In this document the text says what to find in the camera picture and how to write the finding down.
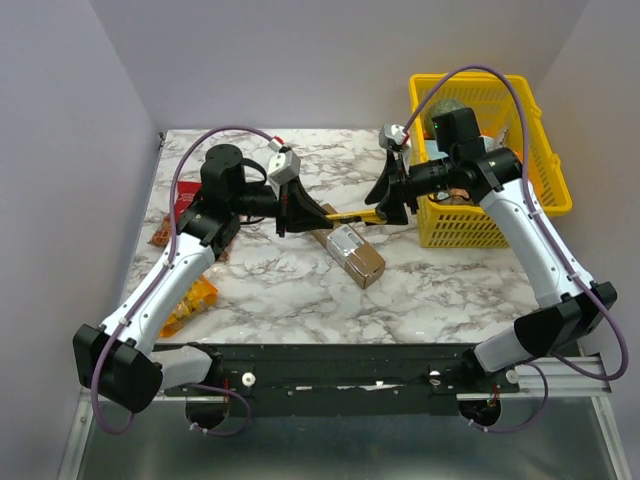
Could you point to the yellow utility knife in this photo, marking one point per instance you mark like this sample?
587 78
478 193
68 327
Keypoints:
364 216

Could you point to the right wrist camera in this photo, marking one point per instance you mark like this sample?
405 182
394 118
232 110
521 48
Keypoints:
393 137

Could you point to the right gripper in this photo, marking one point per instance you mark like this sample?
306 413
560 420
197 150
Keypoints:
405 185

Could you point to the brown cardboard express box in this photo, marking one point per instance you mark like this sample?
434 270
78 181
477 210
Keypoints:
355 255

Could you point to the green melon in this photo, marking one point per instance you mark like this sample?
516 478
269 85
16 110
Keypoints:
443 106

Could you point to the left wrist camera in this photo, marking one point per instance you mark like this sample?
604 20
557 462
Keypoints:
284 164

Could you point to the orange gummy candy bag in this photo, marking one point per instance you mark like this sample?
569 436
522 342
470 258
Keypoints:
200 297

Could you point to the red snack bag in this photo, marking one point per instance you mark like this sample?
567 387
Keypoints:
175 215

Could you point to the yellow plastic basket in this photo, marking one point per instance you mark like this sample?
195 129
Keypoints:
468 226

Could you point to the aluminium rail frame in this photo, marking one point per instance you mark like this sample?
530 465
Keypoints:
543 376

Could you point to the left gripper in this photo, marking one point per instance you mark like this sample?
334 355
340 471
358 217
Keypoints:
296 210

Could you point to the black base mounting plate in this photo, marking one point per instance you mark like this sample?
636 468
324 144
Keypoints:
354 380

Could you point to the silver foil packet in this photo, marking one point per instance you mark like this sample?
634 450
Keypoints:
501 138

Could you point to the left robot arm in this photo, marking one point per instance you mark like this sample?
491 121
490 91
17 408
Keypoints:
117 359

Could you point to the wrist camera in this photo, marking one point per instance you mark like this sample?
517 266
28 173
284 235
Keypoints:
284 164
393 137

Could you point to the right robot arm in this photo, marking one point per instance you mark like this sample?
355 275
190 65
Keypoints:
570 302

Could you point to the light blue snack bag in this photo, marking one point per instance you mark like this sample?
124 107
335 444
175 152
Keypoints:
433 152

